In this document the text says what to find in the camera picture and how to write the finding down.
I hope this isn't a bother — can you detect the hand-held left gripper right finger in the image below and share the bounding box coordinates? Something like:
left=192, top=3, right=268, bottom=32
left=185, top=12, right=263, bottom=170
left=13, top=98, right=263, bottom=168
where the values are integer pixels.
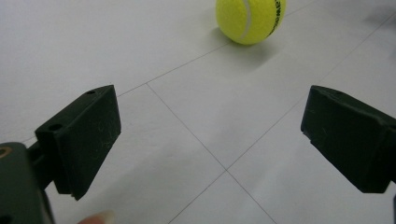
left=300, top=85, right=396, bottom=194

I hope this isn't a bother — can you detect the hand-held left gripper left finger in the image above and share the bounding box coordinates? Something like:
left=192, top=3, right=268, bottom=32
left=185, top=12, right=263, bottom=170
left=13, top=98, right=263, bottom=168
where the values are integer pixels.
left=27, top=84, right=122, bottom=202

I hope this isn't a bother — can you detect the yellow tennis ball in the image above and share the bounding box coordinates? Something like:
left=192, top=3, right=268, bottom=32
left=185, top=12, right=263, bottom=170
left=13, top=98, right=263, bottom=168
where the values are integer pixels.
left=215, top=0, right=288, bottom=47

